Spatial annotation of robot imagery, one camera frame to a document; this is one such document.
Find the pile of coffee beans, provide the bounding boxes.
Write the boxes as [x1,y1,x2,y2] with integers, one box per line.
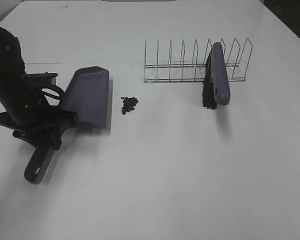
[121,97,139,115]

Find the grey plastic dustpan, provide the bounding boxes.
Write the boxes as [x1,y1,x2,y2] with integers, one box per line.
[24,66,110,185]

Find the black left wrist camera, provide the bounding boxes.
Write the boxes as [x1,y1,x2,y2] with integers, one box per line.
[28,72,58,86]

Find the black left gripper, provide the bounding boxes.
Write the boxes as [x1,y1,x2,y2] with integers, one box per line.
[0,106,79,150]

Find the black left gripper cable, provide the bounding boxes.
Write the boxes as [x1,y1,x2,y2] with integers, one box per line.
[36,84,66,101]

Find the chrome wire dish rack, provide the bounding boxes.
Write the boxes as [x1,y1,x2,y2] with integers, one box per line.
[143,38,254,83]

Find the grey hand brush black bristles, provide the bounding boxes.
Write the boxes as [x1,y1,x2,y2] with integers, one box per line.
[202,42,231,110]

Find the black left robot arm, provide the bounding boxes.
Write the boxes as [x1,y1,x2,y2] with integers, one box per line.
[0,27,78,150]

